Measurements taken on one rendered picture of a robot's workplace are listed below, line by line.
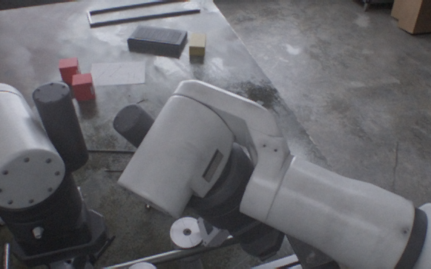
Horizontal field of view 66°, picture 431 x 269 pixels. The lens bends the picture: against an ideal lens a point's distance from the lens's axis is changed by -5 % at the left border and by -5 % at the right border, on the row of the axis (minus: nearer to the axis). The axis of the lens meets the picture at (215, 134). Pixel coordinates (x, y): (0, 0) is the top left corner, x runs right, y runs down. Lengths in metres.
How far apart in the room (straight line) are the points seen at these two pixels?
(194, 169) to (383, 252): 0.16
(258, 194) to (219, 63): 0.75
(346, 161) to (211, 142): 1.78
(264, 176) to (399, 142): 2.08
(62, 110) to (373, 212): 0.28
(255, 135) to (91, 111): 0.62
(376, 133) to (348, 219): 2.05
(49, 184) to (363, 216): 0.26
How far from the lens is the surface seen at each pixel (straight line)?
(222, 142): 0.33
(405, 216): 0.30
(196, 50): 1.03
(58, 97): 0.35
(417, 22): 3.65
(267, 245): 0.45
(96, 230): 0.49
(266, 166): 0.29
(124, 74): 0.97
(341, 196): 0.29
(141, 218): 0.65
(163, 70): 0.97
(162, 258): 0.51
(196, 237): 0.52
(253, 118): 0.30
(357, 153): 2.14
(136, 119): 0.34
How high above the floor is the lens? 1.43
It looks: 45 degrees down
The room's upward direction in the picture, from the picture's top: 4 degrees clockwise
